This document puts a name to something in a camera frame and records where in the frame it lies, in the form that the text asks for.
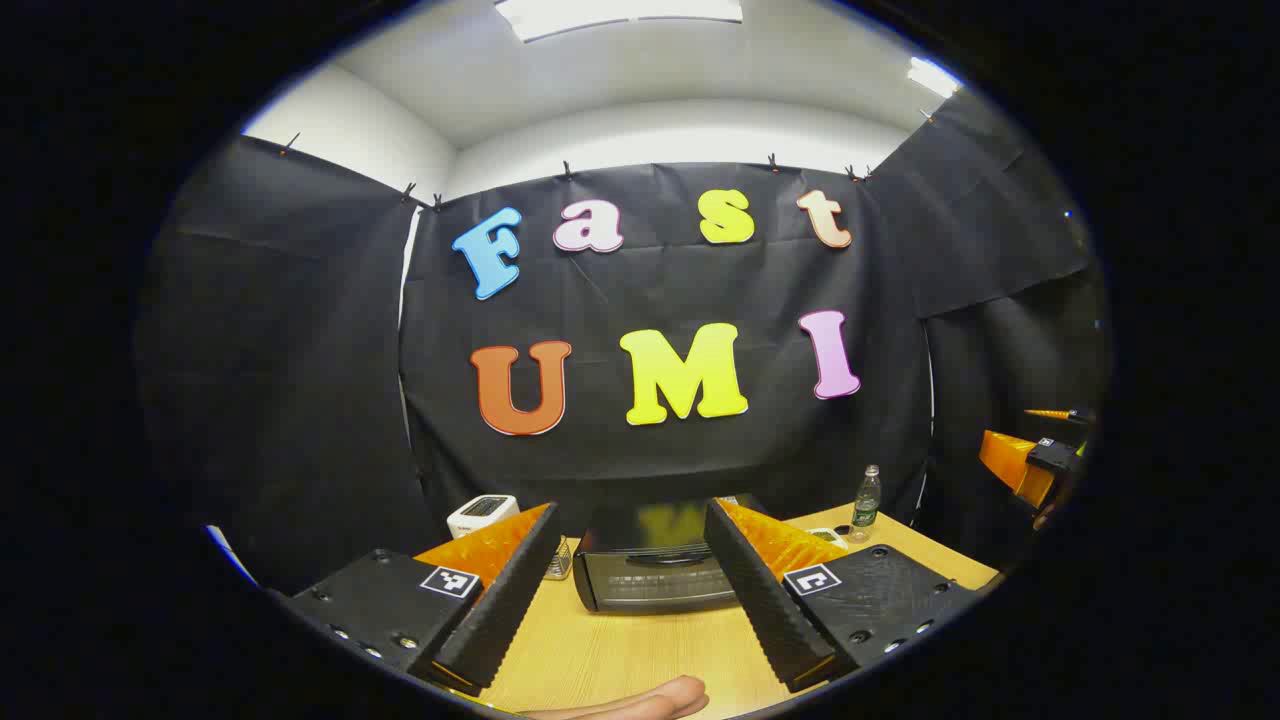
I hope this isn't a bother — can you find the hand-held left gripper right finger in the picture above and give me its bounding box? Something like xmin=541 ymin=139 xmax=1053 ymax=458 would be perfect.
xmin=704 ymin=497 xmax=986 ymax=694

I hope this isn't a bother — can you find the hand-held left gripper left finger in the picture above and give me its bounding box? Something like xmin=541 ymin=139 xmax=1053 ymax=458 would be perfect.
xmin=283 ymin=502 xmax=563 ymax=698

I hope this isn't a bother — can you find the black electric oven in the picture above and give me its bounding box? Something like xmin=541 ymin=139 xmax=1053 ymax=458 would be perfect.
xmin=572 ymin=497 xmax=761 ymax=615

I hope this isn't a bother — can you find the white toaster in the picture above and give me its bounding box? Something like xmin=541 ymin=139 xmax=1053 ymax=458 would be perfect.
xmin=446 ymin=494 xmax=520 ymax=541

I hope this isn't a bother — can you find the clear plastic water bottle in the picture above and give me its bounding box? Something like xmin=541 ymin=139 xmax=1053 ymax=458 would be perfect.
xmin=848 ymin=464 xmax=883 ymax=544

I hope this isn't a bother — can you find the ceiling light panel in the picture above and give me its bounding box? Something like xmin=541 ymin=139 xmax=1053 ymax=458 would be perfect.
xmin=907 ymin=57 xmax=962 ymax=99

